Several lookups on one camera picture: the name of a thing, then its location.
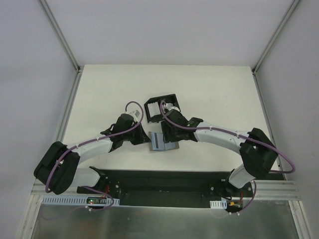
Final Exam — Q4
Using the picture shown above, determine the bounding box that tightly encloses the silver VIP card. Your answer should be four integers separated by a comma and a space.
151, 132, 165, 151

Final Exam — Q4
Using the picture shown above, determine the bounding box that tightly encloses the black plastic card tray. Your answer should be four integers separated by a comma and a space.
144, 94, 180, 123

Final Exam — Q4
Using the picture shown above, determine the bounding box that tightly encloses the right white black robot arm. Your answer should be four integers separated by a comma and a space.
160, 110, 278, 197

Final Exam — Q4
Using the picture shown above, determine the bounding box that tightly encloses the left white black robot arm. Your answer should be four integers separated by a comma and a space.
33, 114, 150, 195

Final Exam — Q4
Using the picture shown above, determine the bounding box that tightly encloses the white card stack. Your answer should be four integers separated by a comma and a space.
148, 102, 160, 118

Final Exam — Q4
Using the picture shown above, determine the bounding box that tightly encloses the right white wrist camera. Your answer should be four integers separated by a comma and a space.
163, 103, 180, 113

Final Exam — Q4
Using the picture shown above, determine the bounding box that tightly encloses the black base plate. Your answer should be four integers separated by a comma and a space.
77, 168, 253, 208

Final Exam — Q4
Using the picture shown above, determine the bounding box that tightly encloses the left table edge rail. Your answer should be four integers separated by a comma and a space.
53, 67, 84, 142

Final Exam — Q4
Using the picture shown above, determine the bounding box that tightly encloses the table edge rail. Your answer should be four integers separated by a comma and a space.
53, 67, 84, 142
252, 72, 287, 180

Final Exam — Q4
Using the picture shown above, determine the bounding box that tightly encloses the right white cable duct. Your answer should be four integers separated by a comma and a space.
209, 200, 227, 210

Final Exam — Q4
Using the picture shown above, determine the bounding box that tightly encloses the white cable duct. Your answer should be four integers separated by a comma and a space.
42, 196, 120, 207
209, 200, 227, 210

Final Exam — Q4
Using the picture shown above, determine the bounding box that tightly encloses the left white cable duct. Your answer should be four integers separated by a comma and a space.
42, 196, 120, 207

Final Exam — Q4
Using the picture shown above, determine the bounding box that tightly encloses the right table edge rail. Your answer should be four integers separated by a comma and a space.
252, 72, 287, 180

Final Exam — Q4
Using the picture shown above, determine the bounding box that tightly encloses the front aluminium rail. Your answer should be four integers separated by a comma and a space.
31, 174, 302, 200

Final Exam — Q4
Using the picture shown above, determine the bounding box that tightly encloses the left aluminium frame post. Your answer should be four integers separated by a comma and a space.
37, 0, 81, 73

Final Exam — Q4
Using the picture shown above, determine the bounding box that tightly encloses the aluminium frame post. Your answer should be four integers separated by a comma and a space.
252, 0, 302, 75
37, 0, 81, 73

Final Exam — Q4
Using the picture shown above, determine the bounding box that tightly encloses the right aluminium frame post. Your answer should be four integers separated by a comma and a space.
252, 0, 302, 75

